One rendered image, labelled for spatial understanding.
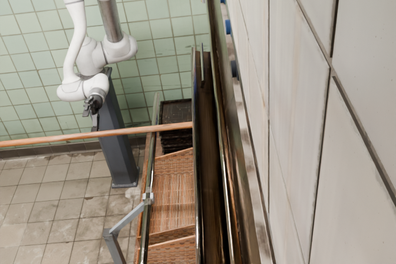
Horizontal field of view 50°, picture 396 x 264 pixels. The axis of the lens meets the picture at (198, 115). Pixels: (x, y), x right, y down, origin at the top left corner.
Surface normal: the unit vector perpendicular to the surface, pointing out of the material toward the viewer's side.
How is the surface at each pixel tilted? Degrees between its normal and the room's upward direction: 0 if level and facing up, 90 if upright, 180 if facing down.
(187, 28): 90
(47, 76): 90
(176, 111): 0
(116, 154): 90
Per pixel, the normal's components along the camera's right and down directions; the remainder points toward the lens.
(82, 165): -0.11, -0.77
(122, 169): -0.01, 0.63
